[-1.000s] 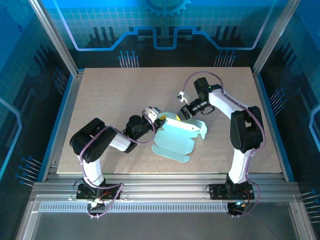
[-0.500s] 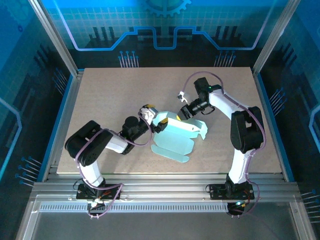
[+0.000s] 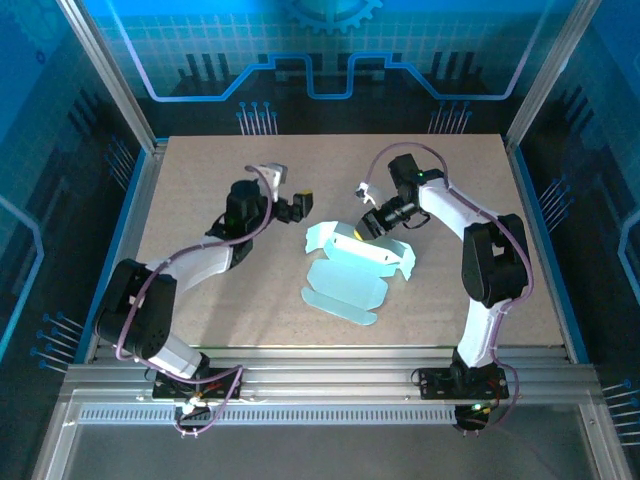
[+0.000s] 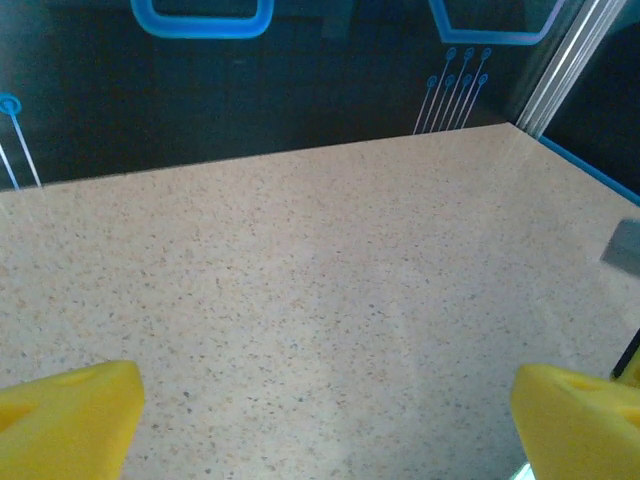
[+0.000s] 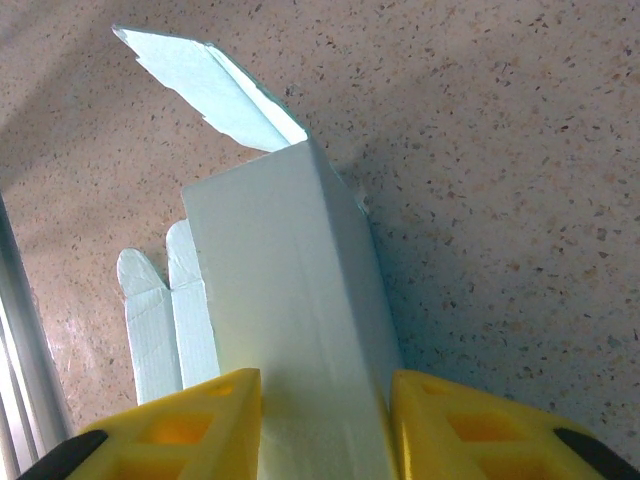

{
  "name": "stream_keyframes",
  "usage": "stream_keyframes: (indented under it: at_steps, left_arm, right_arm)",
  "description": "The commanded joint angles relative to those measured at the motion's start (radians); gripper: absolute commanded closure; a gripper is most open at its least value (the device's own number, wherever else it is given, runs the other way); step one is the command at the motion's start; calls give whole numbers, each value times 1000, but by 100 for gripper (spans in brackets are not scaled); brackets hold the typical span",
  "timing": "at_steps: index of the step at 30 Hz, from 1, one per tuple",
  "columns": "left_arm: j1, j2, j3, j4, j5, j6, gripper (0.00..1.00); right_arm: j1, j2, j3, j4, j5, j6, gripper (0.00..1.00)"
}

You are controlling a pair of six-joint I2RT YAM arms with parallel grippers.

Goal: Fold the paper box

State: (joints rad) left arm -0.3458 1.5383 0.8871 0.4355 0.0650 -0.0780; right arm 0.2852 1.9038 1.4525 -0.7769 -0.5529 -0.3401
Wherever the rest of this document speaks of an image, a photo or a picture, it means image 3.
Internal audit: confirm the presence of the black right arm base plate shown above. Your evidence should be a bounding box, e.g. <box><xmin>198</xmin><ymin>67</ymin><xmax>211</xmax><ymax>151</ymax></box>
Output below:
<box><xmin>417</xmin><ymin>367</ymin><xmax>511</xmax><ymax>401</ymax></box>

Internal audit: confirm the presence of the white paper box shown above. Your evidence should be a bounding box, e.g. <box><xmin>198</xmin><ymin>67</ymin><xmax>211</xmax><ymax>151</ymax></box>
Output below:
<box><xmin>299</xmin><ymin>221</ymin><xmax>417</xmax><ymax>327</ymax></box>

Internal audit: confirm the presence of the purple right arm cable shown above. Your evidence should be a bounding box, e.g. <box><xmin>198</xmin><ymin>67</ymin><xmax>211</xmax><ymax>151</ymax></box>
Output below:
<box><xmin>362</xmin><ymin>141</ymin><xmax>535</xmax><ymax>436</ymax></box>

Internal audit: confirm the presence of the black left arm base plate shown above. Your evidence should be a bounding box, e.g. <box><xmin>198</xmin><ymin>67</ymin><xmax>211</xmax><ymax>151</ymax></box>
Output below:
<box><xmin>151</xmin><ymin>367</ymin><xmax>245</xmax><ymax>401</ymax></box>

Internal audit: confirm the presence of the black round connector housing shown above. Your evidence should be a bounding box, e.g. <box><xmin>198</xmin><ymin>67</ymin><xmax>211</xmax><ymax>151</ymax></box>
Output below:
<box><xmin>452</xmin><ymin>402</ymin><xmax>501</xmax><ymax>437</ymax></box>

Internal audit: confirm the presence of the slotted grey cable duct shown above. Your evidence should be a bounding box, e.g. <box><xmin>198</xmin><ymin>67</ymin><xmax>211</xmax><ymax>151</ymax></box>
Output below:
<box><xmin>78</xmin><ymin>407</ymin><xmax>460</xmax><ymax>425</ymax></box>

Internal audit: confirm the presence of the wide aluminium frame rail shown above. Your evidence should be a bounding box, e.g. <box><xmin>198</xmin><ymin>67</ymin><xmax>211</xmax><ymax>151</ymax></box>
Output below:
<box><xmin>58</xmin><ymin>346</ymin><xmax>604</xmax><ymax>407</ymax></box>

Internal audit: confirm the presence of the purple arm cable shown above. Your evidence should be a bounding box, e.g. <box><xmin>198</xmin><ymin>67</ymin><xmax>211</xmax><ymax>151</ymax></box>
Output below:
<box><xmin>362</xmin><ymin>141</ymin><xmax>535</xmax><ymax>436</ymax></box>
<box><xmin>114</xmin><ymin>164</ymin><xmax>275</xmax><ymax>439</ymax></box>

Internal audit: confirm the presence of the aluminium side rail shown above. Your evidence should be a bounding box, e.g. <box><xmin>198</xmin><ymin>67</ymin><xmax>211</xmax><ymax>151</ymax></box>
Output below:
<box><xmin>82</xmin><ymin>139</ymin><xmax>169</xmax><ymax>364</ymax></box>
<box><xmin>504</xmin><ymin>137</ymin><xmax>576</xmax><ymax>364</ymax></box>

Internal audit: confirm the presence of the aluminium frame post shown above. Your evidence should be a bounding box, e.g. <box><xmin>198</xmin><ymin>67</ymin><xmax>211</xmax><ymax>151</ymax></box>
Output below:
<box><xmin>55</xmin><ymin>0</ymin><xmax>169</xmax><ymax>154</ymax></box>
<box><xmin>504</xmin><ymin>0</ymin><xmax>609</xmax><ymax>146</ymax></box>

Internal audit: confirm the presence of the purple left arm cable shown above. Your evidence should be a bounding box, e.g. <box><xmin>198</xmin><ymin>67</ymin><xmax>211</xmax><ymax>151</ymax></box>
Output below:
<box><xmin>114</xmin><ymin>164</ymin><xmax>275</xmax><ymax>439</ymax></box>

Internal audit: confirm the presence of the white connector with wires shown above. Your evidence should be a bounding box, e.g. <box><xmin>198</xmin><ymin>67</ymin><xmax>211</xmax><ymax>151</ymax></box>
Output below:
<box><xmin>174</xmin><ymin>394</ymin><xmax>211</xmax><ymax>440</ymax></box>

